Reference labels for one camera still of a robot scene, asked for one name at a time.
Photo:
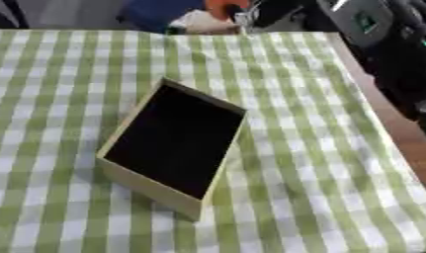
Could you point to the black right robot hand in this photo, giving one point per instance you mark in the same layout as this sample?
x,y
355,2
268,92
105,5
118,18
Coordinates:
x,y
403,75

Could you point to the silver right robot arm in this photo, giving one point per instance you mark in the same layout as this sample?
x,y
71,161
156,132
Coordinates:
x,y
360,23

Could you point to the tan cardboard box black inside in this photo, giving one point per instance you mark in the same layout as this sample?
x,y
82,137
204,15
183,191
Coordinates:
x,y
175,138

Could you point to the silver tripod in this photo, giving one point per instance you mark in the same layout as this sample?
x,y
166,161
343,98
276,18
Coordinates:
x,y
246,18

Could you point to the orange object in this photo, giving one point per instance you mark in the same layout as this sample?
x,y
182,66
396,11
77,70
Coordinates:
x,y
224,6

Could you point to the white bag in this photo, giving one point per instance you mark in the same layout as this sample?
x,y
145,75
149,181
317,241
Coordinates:
x,y
201,23

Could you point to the black chair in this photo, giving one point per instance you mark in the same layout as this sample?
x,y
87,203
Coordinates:
x,y
8,15

